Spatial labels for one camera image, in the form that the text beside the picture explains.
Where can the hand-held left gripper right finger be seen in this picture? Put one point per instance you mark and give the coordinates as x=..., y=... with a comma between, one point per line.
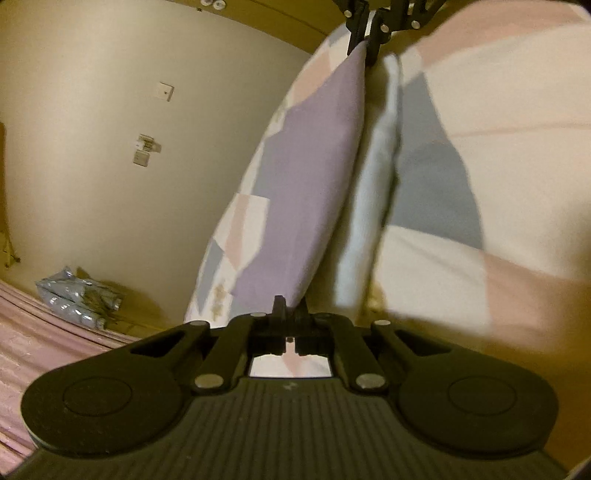
x=311, y=332

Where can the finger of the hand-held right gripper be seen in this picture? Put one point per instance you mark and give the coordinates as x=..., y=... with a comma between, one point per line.
x=383, y=32
x=356, y=27

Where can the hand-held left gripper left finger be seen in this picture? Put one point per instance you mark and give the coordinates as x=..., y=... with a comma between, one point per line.
x=270, y=332

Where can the purple cloth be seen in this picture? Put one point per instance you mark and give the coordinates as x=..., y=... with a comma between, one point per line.
x=304, y=175

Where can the white cloth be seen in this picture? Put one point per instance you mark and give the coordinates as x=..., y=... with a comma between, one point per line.
x=374, y=184

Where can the checkered patchwork quilt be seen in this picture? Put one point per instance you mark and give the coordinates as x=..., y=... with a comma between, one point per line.
x=508, y=138

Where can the silver foil bundle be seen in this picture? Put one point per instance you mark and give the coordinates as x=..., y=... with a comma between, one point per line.
x=69, y=295

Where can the pink curtain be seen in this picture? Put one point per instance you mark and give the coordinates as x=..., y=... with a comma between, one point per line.
x=37, y=360

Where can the brown wooden panel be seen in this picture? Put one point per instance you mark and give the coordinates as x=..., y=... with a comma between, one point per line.
x=2, y=207

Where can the white wall plate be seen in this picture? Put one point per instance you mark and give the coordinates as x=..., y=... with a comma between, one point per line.
x=165, y=91

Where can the wall socket with plug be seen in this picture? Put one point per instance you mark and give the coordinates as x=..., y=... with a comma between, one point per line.
x=143, y=157

